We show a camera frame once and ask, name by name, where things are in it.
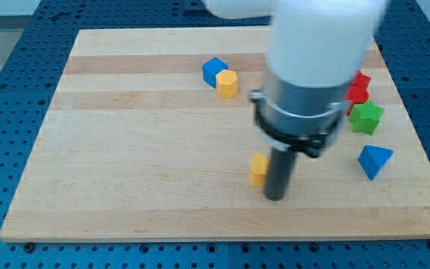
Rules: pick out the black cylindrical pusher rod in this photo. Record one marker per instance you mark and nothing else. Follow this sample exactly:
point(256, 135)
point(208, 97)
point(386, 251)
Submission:
point(279, 172)

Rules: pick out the silver flange with black clamp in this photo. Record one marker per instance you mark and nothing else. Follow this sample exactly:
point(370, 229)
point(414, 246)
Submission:
point(292, 118)

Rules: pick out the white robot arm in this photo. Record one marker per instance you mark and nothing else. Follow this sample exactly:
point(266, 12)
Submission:
point(314, 52)

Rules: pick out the blue triangle block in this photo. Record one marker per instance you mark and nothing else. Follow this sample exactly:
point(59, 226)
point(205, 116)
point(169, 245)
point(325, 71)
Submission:
point(372, 160)

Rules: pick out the yellow cylinder block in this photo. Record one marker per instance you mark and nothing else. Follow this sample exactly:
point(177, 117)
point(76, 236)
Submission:
point(258, 170)

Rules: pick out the red block lower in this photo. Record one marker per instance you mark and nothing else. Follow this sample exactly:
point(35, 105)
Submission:
point(356, 95)

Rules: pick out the red block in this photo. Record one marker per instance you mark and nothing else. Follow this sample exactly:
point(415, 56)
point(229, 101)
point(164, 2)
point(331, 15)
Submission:
point(361, 80)
point(356, 95)

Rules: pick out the green star block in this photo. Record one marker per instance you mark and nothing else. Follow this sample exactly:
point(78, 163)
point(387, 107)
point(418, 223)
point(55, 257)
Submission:
point(365, 117)

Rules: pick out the red block upper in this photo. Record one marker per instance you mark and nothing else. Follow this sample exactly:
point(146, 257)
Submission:
point(361, 80)

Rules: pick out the yellow hexagon block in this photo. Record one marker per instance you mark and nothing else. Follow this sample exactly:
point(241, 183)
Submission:
point(227, 83)

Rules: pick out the blue cube block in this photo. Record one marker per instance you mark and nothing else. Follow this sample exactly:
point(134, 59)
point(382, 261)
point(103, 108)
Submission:
point(211, 68)

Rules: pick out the wooden board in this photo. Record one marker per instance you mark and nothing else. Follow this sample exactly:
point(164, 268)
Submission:
point(136, 147)

